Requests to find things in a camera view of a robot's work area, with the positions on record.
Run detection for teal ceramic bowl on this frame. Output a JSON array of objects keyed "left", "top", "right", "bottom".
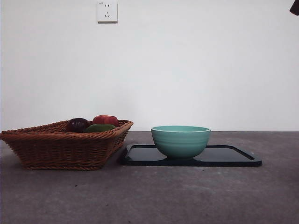
[{"left": 150, "top": 125, "right": 212, "bottom": 161}]

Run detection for dark green rectangular tray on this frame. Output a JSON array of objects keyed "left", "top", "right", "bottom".
[{"left": 119, "top": 144, "right": 263, "bottom": 168}]

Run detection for red apple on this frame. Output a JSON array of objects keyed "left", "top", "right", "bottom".
[{"left": 92, "top": 114, "right": 119, "bottom": 128}]

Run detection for green avocado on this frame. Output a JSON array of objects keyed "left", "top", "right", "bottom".
[{"left": 83, "top": 123, "right": 117, "bottom": 133}]

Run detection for dark purple fruit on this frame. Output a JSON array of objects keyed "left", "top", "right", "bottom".
[{"left": 65, "top": 118, "right": 91, "bottom": 133}]

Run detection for brown wicker basket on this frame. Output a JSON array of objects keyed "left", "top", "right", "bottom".
[{"left": 0, "top": 119, "right": 134, "bottom": 170}]

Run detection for white wall socket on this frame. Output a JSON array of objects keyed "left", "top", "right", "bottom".
[{"left": 97, "top": 0, "right": 118, "bottom": 23}]

